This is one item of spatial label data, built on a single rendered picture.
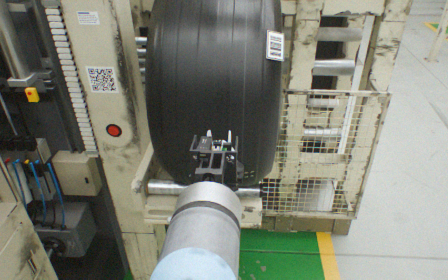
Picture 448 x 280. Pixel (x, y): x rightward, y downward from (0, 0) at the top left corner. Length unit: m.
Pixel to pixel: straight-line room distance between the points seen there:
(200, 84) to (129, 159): 0.47
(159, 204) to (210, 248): 0.71
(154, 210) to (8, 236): 0.40
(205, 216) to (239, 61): 0.39
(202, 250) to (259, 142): 0.43
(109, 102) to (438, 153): 2.59
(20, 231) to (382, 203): 2.01
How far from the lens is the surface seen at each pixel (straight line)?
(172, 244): 0.39
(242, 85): 0.72
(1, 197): 1.19
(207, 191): 0.45
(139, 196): 1.04
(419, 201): 2.59
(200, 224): 0.40
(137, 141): 1.07
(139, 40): 1.36
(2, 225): 1.14
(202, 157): 0.53
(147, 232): 1.33
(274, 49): 0.75
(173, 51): 0.74
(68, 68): 1.03
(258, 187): 1.03
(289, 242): 2.10
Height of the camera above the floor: 1.61
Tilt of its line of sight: 34 degrees down
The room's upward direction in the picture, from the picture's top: straight up
